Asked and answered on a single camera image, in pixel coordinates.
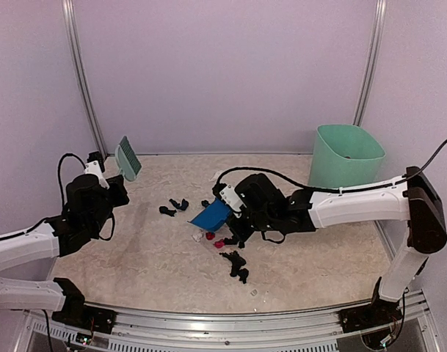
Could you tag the blue plastic dustpan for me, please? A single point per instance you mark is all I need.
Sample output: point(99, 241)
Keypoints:
point(213, 217)

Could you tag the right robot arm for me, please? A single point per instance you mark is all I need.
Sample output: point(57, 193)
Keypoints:
point(259, 206)

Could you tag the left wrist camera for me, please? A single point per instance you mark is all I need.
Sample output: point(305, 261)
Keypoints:
point(95, 166)

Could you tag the black paper scrap large lower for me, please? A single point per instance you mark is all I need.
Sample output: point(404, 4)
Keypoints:
point(237, 265)

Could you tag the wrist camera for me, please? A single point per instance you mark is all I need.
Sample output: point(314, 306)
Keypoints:
point(227, 194)
point(95, 166)

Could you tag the aluminium front rail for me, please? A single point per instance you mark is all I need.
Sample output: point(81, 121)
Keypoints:
point(322, 329)

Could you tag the white paper scrap by dustpan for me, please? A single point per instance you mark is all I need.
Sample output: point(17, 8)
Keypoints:
point(197, 237)

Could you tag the white crumpled paper scrap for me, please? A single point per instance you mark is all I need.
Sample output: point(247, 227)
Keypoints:
point(216, 175)

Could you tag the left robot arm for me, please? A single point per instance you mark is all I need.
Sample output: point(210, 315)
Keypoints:
point(89, 206)

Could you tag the left aluminium frame post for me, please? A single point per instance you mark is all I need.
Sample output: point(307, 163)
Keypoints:
point(81, 77)

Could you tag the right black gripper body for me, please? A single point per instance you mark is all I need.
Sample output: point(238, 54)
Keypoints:
point(259, 221)

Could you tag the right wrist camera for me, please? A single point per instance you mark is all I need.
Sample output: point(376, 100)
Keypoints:
point(227, 194)

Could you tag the green plastic waste bin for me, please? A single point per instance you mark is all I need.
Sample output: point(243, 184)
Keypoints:
point(344, 155)

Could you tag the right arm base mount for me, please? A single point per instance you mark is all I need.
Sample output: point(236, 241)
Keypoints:
point(369, 316)

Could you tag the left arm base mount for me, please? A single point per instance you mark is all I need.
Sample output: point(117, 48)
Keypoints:
point(83, 316)

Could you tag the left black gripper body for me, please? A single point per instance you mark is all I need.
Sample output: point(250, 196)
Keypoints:
point(120, 199)

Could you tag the pink paper scrap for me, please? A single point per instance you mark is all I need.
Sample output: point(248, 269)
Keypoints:
point(219, 244)

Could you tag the green hand brush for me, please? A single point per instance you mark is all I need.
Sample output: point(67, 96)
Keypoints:
point(127, 161)

